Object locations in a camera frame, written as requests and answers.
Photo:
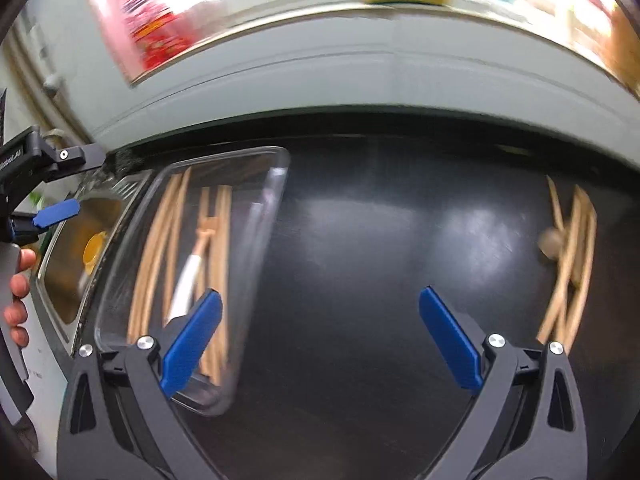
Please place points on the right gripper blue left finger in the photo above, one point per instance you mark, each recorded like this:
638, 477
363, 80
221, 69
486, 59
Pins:
184, 339

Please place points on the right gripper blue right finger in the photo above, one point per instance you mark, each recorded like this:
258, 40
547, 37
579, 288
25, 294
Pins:
453, 342

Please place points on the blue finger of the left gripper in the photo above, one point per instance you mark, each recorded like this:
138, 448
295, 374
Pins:
54, 214

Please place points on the person's hand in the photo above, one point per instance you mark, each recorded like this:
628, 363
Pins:
15, 313

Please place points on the stainless steel sink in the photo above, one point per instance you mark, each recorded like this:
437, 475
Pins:
61, 283

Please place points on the orange item in sink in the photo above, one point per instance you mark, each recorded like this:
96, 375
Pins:
93, 251

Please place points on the black scrubber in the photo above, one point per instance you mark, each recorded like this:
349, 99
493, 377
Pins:
120, 163

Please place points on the wooden chopstick on counter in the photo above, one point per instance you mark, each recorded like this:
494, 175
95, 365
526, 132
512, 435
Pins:
557, 215
575, 268
554, 321
577, 306

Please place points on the clear glass tray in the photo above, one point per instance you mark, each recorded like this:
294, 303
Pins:
131, 302

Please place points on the wooden spoon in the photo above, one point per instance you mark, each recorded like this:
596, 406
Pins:
551, 243

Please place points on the red snack package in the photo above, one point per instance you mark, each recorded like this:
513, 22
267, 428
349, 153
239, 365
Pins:
143, 35

